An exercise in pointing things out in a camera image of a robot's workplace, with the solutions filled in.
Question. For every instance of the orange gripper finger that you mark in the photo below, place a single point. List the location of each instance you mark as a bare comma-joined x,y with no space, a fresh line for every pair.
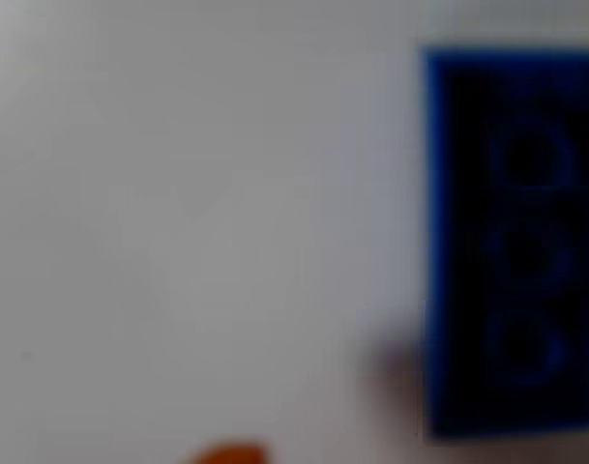
228,455

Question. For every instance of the small blue block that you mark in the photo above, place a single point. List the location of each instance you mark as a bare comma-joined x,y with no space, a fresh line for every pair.
511,241

